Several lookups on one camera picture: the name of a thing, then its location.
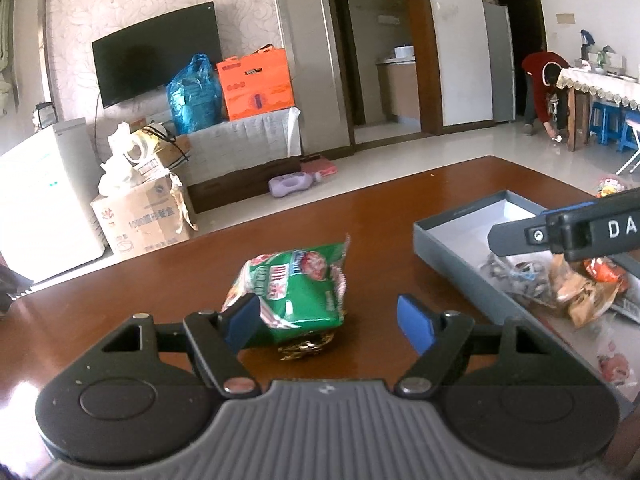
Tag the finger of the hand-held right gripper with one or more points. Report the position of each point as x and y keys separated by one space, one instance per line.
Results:
x=510 y=240

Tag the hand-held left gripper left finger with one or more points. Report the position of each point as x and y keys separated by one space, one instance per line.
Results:
x=242 y=322

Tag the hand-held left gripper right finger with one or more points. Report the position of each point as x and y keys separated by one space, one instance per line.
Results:
x=415 y=325

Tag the orange snack packet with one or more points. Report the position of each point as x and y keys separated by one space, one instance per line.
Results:
x=605 y=270

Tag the silver foil snack packet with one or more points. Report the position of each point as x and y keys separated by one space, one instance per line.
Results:
x=515 y=277

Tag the grey cardboard box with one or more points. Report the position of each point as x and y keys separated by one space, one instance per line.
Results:
x=465 y=232

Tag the green snack bag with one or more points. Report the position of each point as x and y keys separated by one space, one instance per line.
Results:
x=300 y=300

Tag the olive brown snack packet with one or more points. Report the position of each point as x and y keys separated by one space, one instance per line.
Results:
x=580 y=295

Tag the red snack packet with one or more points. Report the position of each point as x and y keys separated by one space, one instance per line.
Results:
x=614 y=367

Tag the red yellow snack bag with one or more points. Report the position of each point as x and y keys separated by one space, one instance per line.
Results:
x=612 y=187

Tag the gold foil wrapped snack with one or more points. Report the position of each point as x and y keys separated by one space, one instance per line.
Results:
x=305 y=347

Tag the blue plastic stool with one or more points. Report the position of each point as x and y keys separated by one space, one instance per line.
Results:
x=602 y=120
x=631 y=132

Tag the dark wooden tv cabinet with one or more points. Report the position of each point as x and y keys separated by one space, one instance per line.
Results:
x=225 y=190

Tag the lace tablecloth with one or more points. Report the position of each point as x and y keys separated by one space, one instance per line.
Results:
x=600 y=87

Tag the large printed cardboard box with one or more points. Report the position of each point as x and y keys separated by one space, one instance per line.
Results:
x=145 y=215

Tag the purple bottle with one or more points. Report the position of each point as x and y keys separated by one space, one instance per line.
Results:
x=290 y=185

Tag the pink packet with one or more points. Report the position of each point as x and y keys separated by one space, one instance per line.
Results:
x=320 y=166

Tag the white cabinet cloth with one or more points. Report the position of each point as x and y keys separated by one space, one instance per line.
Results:
x=240 y=145

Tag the small cardboard box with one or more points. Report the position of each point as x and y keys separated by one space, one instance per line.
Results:
x=170 y=155

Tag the wooden kitchen counter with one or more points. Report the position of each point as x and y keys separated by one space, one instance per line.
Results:
x=397 y=90

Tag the white plastic bag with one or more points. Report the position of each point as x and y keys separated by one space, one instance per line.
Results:
x=117 y=175

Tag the yellow tape roll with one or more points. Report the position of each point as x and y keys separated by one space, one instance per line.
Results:
x=142 y=147

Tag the white container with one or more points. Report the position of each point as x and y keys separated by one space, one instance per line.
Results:
x=404 y=53

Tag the blue plastic bag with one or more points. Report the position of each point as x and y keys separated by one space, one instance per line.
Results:
x=195 y=95

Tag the white chest freezer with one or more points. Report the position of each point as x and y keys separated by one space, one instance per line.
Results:
x=45 y=200

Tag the orange paper bag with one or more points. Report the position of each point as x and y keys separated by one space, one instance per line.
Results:
x=255 y=85

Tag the black television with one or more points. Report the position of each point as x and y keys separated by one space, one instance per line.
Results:
x=155 y=55

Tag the pale curtain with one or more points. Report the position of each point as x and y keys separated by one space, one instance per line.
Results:
x=5 y=25

